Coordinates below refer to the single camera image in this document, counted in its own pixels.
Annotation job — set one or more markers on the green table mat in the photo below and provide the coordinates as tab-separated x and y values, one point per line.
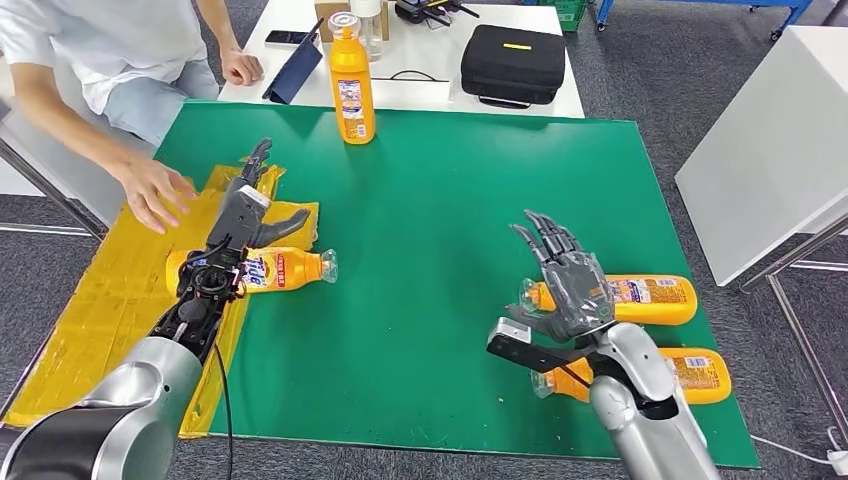
430	232

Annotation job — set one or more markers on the black smartphone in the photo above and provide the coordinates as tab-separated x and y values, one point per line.
285	38

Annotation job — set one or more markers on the white desk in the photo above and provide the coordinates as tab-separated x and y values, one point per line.
424	56

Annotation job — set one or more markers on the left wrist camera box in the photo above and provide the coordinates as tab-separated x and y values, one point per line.
228	225

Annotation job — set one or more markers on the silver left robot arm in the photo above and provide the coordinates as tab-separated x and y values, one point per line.
126	404

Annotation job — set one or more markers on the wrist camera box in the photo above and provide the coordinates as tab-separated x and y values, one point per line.
510	344
228	225

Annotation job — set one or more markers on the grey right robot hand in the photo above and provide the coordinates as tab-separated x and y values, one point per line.
576	291

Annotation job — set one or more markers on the yellow taped cardboard sheet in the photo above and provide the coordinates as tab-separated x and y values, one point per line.
86	344

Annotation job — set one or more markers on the black carrying case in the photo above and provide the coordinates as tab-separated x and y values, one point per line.
513	65

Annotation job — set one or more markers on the white power strip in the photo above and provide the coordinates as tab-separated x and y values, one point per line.
840	462

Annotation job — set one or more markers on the brown cardboard box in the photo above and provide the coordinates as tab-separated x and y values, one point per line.
321	12

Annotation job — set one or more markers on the green plastic crate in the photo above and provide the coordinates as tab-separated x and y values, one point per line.
563	12

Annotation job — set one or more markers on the blue metal cart frame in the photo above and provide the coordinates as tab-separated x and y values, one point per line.
696	3

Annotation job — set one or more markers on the clear plastic water bottle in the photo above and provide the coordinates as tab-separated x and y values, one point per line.
375	30

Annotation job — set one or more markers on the white side table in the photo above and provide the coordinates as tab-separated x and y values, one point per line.
762	159

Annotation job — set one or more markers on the orange detergent bottle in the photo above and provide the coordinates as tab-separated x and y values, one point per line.
351	73
662	301
702	378
291	268

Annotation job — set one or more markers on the person's left hand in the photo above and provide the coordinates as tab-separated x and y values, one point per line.
242	66

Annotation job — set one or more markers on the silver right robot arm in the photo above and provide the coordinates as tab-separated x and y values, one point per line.
649	424

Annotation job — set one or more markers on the dark blue tablet case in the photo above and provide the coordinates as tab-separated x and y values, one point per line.
295	67

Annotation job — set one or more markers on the person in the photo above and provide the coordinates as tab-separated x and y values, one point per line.
119	40

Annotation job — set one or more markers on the black remote controller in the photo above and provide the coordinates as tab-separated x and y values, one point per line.
427	9

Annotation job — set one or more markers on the flat white box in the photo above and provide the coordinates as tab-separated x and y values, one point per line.
411	94

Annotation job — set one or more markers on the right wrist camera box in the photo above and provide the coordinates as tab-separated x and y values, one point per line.
510	344

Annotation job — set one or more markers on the white bench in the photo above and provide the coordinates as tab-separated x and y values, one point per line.
66	179

